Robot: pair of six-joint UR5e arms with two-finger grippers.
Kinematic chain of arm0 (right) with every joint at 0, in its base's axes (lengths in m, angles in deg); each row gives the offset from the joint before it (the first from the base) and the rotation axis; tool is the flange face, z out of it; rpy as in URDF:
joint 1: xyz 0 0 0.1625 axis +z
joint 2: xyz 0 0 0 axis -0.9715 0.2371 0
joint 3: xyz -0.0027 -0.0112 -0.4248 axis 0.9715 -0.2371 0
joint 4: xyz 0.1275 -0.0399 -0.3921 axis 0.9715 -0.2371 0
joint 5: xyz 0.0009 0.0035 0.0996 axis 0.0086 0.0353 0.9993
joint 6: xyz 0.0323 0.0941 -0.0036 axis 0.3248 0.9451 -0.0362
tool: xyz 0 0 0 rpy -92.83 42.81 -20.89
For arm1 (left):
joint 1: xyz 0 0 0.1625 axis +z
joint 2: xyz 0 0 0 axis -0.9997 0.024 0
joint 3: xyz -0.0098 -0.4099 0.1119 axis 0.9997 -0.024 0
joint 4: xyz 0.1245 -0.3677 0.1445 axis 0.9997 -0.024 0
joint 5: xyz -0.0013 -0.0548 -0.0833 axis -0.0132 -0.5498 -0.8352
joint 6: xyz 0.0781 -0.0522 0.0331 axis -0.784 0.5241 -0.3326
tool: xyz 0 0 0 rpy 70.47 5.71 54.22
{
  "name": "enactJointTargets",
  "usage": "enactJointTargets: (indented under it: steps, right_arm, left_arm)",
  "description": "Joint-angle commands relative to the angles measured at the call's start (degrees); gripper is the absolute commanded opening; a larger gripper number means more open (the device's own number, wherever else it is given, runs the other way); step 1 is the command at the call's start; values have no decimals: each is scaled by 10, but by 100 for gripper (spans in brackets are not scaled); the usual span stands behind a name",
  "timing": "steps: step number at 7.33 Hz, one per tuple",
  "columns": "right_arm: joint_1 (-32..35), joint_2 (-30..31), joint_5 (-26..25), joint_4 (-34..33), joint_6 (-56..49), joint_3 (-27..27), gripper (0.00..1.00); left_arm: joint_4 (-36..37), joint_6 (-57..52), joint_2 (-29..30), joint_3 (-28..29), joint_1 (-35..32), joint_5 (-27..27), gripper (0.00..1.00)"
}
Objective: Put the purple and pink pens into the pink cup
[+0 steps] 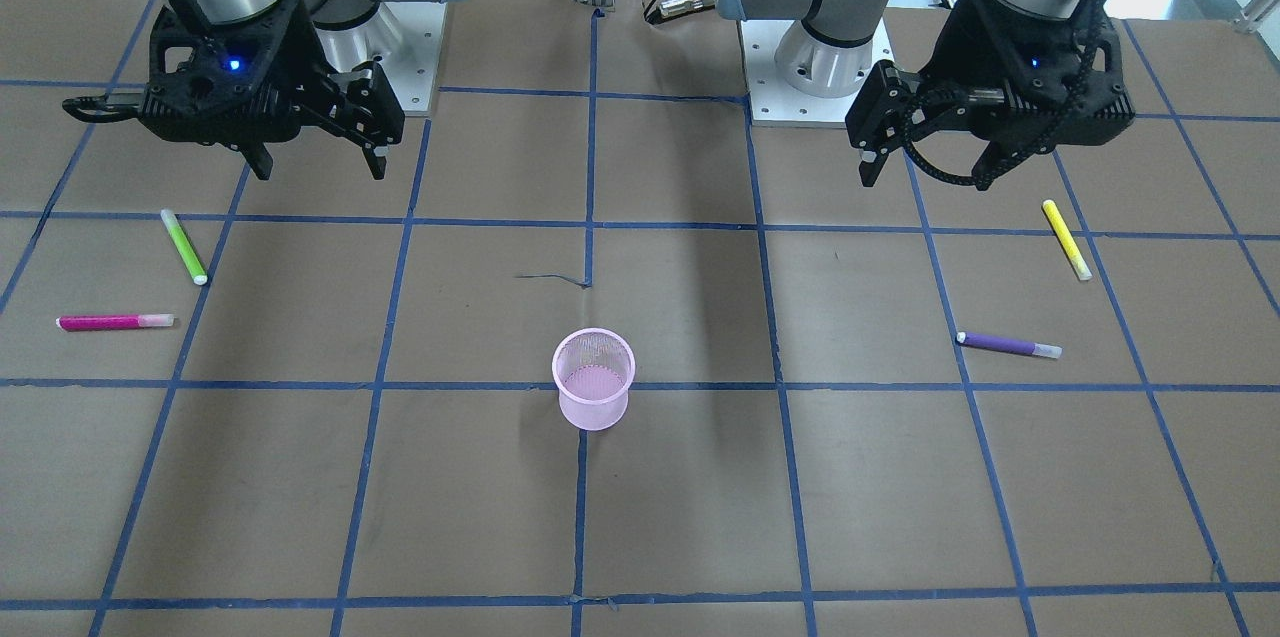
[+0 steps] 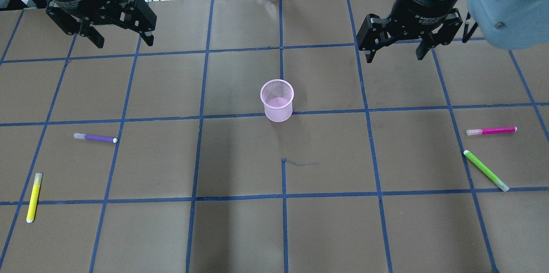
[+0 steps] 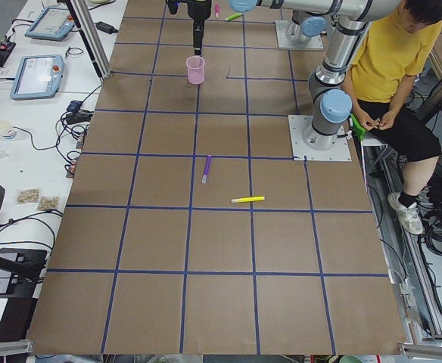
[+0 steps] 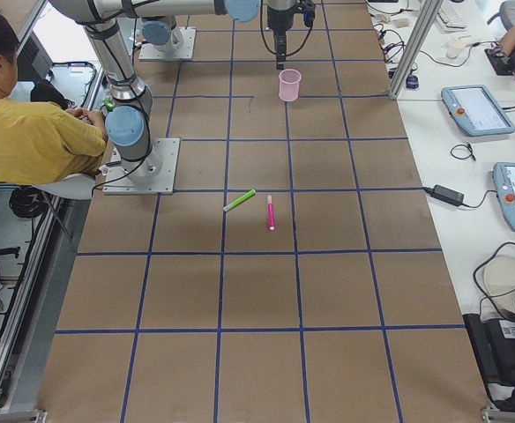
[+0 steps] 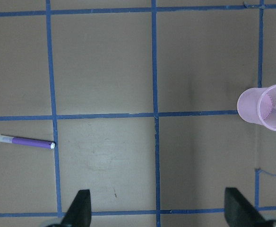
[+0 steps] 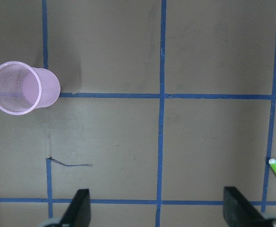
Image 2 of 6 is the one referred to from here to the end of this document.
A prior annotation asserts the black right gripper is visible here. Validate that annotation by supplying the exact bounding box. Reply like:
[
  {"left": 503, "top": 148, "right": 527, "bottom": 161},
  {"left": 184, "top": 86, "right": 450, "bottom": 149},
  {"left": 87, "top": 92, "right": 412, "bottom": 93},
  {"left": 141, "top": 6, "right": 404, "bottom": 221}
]
[{"left": 357, "top": 8, "right": 463, "bottom": 64}]

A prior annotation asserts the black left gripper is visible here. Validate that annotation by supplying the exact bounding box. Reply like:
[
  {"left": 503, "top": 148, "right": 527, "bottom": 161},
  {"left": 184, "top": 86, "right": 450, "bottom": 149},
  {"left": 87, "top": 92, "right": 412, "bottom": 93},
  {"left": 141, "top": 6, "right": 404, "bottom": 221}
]
[{"left": 45, "top": 0, "right": 157, "bottom": 49}]

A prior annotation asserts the purple pen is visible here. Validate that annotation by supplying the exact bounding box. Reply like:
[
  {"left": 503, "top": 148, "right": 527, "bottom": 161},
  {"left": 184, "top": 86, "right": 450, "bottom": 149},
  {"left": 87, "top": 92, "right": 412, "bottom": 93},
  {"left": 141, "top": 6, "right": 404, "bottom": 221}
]
[{"left": 73, "top": 133, "right": 118, "bottom": 144}]

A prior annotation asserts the pink pen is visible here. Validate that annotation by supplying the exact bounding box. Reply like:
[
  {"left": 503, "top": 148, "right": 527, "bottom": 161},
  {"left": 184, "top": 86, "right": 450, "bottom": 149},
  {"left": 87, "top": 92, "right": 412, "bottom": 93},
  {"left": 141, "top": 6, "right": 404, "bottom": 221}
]
[{"left": 465, "top": 126, "right": 518, "bottom": 136}]

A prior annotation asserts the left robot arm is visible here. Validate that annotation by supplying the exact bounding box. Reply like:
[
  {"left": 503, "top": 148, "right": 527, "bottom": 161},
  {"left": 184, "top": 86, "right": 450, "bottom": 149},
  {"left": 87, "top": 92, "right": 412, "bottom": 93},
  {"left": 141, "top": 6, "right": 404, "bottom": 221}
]
[{"left": 1, "top": 0, "right": 157, "bottom": 48}]

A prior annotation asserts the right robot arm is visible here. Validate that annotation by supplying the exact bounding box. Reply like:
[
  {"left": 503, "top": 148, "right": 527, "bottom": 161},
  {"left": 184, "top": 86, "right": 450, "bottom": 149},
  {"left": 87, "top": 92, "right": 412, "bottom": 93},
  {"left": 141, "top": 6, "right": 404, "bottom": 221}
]
[{"left": 356, "top": 0, "right": 549, "bottom": 63}]

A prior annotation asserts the pink mesh cup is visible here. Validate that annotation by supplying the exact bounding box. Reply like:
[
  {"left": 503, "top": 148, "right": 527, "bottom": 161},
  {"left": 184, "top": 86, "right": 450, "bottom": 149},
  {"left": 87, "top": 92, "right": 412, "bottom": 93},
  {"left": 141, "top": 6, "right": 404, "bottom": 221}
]
[{"left": 259, "top": 78, "right": 294, "bottom": 123}]

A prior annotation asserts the yellow pen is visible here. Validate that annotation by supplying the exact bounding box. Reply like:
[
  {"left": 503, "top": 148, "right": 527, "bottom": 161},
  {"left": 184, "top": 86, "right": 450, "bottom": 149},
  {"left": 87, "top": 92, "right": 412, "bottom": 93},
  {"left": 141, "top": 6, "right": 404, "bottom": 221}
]
[{"left": 26, "top": 173, "right": 43, "bottom": 223}]

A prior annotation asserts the green pen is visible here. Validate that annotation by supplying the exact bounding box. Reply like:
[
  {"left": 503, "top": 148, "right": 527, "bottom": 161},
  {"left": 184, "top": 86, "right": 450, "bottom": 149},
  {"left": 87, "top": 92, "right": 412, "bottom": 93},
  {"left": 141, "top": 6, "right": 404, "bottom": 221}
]
[{"left": 463, "top": 150, "right": 510, "bottom": 192}]

